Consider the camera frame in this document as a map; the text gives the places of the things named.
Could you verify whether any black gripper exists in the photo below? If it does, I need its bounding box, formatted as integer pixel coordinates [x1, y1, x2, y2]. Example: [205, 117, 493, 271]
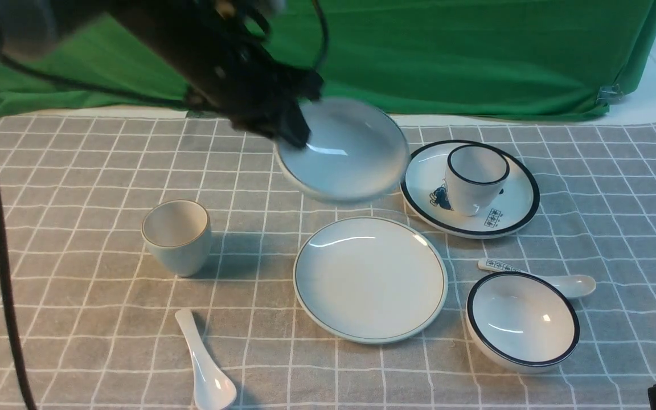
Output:
[134, 1, 325, 150]

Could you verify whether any light green-rimmed bowl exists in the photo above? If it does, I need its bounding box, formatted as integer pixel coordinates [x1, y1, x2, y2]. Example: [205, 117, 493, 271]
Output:
[274, 97, 411, 204]

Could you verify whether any grey checked tablecloth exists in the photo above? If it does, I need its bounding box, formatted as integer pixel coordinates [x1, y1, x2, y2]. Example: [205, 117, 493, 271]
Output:
[0, 117, 656, 409]

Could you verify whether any black-rimmed white bowl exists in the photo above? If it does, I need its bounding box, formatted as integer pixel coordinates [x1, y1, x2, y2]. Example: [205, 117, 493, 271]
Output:
[464, 272, 580, 374]

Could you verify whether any metal clip on backdrop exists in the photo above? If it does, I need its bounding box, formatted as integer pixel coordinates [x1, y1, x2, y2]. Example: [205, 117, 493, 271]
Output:
[596, 84, 625, 105]

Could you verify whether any green backdrop cloth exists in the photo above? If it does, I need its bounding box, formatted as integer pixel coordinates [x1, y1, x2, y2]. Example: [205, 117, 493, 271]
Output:
[0, 1, 656, 121]

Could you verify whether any light green-rimmed cup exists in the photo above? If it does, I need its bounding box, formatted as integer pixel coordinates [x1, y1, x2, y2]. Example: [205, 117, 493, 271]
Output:
[141, 199, 212, 277]

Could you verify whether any white spoon with print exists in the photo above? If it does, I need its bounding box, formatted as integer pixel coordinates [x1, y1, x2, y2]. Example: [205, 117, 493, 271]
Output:
[477, 257, 597, 299]

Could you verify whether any light green-rimmed plate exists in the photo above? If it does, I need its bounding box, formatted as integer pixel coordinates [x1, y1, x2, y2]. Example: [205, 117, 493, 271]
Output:
[293, 217, 449, 345]

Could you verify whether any black-rimmed white cup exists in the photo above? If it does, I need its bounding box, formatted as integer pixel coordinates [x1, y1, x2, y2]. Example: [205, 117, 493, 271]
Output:
[445, 143, 510, 217]

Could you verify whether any plain white ceramic spoon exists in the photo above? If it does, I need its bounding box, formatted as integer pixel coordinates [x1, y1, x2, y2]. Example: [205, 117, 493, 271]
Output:
[175, 309, 237, 409]

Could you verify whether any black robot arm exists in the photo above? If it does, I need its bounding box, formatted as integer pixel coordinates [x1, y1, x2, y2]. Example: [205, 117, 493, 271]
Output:
[0, 1, 330, 149]

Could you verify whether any black-rimmed plate with print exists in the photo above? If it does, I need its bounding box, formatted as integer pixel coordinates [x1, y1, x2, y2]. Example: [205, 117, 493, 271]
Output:
[400, 140, 540, 239]

